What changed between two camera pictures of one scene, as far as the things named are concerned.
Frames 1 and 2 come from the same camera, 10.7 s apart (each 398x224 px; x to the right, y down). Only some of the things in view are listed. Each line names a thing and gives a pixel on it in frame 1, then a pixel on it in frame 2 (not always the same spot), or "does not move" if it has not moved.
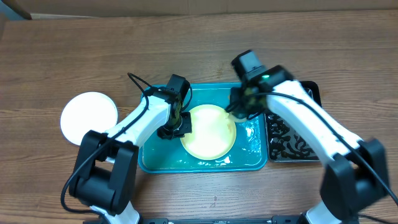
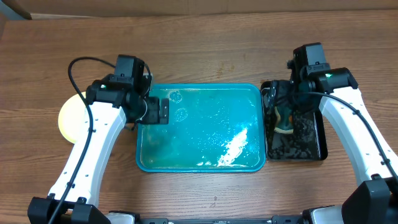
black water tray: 286,141 does not move
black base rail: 277,219 does not move
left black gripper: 186,127 to 153,116
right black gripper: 238,106 to 279,97
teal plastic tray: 249,154 does not move
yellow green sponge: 236,119 to 285,123
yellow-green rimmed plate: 213,132 to 71,117
